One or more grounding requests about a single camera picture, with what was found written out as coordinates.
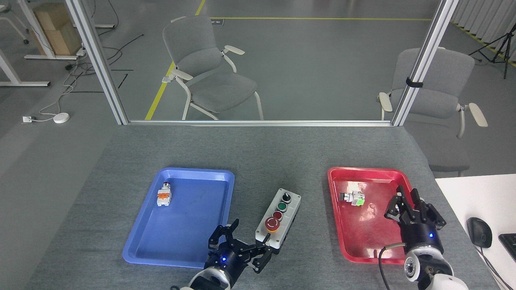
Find white pleated curtain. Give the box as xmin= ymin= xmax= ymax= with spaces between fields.
xmin=450 ymin=0 xmax=516 ymax=64

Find white floor cable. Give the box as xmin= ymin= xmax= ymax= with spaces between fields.
xmin=32 ymin=54 xmax=87 ymax=120

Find red plastic tray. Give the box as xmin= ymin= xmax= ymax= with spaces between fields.
xmin=327 ymin=167 xmax=420 ymax=265

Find silver post with black strap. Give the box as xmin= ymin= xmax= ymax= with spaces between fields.
xmin=391 ymin=0 xmax=460 ymax=127

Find plain silver aluminium post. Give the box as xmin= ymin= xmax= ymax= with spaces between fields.
xmin=64 ymin=0 xmax=129 ymax=125

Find silver aluminium crossbar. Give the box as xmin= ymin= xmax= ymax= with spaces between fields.
xmin=128 ymin=119 xmax=394 ymax=127

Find push button with green block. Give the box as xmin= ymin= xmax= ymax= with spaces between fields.
xmin=339 ymin=191 xmax=366 ymax=207

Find grey chair with square back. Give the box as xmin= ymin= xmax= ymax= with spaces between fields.
xmin=377 ymin=47 xmax=488 ymax=139

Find white side table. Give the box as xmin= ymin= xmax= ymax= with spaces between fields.
xmin=435 ymin=174 xmax=516 ymax=290

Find black mouse cable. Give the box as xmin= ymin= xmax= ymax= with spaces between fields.
xmin=477 ymin=246 xmax=513 ymax=290

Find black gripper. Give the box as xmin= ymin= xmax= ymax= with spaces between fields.
xmin=203 ymin=218 xmax=273 ymax=289
xmin=384 ymin=184 xmax=447 ymax=255

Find grey three-button control box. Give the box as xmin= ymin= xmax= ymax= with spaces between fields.
xmin=255 ymin=187 xmax=302 ymax=255

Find blue plastic tray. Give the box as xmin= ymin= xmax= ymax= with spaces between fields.
xmin=122 ymin=167 xmax=235 ymax=269

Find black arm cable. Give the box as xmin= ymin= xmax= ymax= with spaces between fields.
xmin=377 ymin=242 xmax=407 ymax=290

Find black computer mouse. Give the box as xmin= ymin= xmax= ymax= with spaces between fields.
xmin=466 ymin=217 xmax=493 ymax=249

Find black tripod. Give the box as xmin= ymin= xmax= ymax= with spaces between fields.
xmin=468 ymin=31 xmax=516 ymax=80

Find grey chair with curved back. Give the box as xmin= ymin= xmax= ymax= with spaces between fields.
xmin=162 ymin=15 xmax=265 ymax=121

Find white desk leg frame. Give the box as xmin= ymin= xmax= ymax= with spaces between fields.
xmin=16 ymin=0 xmax=79 ymax=60
xmin=0 ymin=48 xmax=51 ymax=87

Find brown cardboard box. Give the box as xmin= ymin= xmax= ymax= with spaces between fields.
xmin=31 ymin=3 xmax=83 ymax=56

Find push button with orange block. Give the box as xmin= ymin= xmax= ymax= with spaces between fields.
xmin=157 ymin=182 xmax=173 ymax=207

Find black keyboard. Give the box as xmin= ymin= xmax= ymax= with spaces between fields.
xmin=498 ymin=233 xmax=516 ymax=263

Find black floor cable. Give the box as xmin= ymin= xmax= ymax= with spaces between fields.
xmin=64 ymin=0 xmax=145 ymax=94

